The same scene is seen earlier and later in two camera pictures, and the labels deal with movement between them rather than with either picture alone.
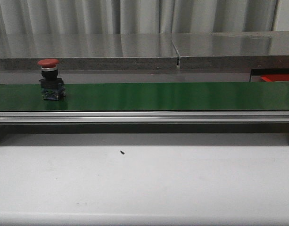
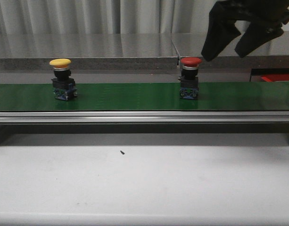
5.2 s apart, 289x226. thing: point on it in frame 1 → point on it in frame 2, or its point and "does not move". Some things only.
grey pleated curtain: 83,17 does not move
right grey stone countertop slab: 241,50 does not move
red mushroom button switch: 52,86 → 189,84
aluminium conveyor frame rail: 124,117 does not move
